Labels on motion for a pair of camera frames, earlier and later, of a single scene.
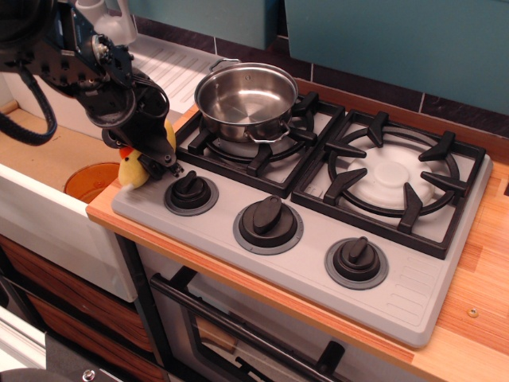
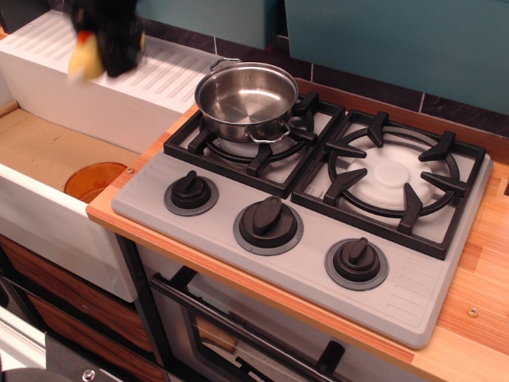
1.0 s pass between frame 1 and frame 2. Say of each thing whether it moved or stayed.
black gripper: moved
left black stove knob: stayed
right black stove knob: stayed
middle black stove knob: stayed
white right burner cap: stayed
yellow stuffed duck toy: moved
